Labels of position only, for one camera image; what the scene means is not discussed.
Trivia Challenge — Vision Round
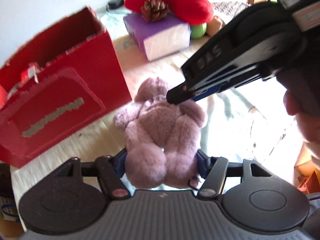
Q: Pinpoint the black power adapter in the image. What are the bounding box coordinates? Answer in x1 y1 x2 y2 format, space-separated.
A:
108 0 125 10

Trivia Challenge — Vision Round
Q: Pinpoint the green ball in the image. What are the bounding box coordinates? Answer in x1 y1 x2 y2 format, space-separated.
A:
190 22 207 39

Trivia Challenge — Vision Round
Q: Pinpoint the purple tissue pack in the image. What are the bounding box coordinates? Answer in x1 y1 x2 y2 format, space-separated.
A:
123 12 191 62

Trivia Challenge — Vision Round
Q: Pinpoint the pink teddy bear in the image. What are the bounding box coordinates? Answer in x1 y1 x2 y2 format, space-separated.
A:
114 77 207 189

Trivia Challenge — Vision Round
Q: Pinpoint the person's right hand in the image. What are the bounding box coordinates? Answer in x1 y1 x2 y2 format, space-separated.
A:
285 90 320 143

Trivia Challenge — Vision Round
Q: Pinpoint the red cardboard box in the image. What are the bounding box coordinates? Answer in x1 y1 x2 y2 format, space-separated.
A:
0 6 133 169

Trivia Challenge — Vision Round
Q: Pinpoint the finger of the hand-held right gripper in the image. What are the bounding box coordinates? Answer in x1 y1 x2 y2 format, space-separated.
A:
166 65 263 105

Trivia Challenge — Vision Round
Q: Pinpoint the brown pine cone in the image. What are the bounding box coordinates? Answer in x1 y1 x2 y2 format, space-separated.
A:
141 0 170 23

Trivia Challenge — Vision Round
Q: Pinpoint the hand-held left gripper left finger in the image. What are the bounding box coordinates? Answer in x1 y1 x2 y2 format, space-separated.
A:
51 148 131 201

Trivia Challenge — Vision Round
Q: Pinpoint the red plush pillow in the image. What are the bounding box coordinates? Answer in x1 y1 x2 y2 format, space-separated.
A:
124 0 214 26

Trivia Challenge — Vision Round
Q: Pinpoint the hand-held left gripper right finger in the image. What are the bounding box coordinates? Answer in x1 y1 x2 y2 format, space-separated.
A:
196 149 275 198

